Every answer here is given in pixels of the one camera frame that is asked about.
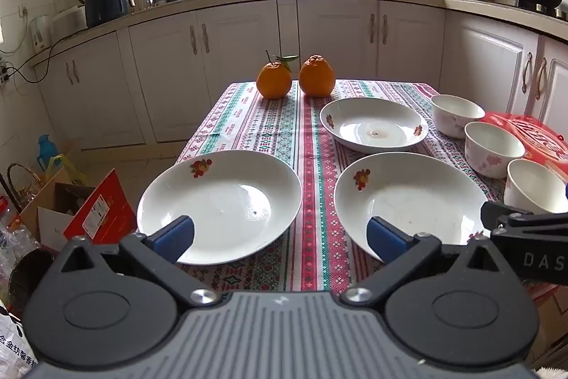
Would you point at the leafy-stemmed orange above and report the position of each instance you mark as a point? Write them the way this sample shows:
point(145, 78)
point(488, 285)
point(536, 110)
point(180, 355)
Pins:
point(274, 81)

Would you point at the white floral bowl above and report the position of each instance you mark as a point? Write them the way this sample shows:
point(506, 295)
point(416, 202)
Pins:
point(532, 188)
point(492, 146)
point(457, 108)

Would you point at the white printed bag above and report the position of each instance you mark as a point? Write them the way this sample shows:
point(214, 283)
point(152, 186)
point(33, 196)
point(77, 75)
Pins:
point(13, 343)

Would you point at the white countertop appliance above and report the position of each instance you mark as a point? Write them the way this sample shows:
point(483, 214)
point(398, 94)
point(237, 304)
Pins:
point(69, 20)

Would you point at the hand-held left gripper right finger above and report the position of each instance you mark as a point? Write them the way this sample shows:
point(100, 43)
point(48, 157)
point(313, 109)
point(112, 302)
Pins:
point(386, 239)

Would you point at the red cardboard box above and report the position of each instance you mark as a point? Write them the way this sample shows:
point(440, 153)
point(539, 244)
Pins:
point(106, 210)

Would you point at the white fruit-print plate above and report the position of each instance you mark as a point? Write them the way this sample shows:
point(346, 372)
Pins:
point(412, 192)
point(372, 117)
point(230, 192)

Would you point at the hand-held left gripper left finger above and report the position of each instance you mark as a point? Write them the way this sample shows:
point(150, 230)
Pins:
point(175, 237)

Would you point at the yellow-green bag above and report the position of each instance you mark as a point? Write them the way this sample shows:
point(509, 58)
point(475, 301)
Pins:
point(66, 170)

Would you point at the red plastic tray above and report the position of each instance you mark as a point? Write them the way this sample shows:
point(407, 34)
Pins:
point(541, 135)

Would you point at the brown cardboard box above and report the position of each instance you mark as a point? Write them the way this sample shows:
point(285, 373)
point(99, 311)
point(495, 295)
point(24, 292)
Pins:
point(44, 223)

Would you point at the clear plastic bag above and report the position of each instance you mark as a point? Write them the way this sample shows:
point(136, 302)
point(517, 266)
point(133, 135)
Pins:
point(13, 232)

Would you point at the knobby-top orange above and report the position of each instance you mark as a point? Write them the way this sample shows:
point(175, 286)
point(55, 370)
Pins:
point(316, 77)

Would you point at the wicker basket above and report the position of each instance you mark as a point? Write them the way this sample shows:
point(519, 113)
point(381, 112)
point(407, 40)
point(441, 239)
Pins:
point(26, 188)

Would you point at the white kitchen cabinets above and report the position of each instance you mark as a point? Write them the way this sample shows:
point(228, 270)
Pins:
point(337, 37)

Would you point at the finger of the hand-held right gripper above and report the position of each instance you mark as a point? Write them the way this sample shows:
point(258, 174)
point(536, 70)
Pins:
point(501, 212)

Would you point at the black trash bin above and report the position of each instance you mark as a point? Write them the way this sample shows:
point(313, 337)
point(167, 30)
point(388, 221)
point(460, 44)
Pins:
point(31, 277)

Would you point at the patterned red green tablecloth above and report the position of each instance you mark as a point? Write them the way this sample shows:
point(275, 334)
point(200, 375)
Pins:
point(306, 183)

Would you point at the wall power socket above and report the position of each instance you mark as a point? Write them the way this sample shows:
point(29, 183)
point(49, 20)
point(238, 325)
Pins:
point(4, 72)

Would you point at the gas stove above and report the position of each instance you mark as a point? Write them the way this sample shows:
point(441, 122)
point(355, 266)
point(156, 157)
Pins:
point(550, 10)

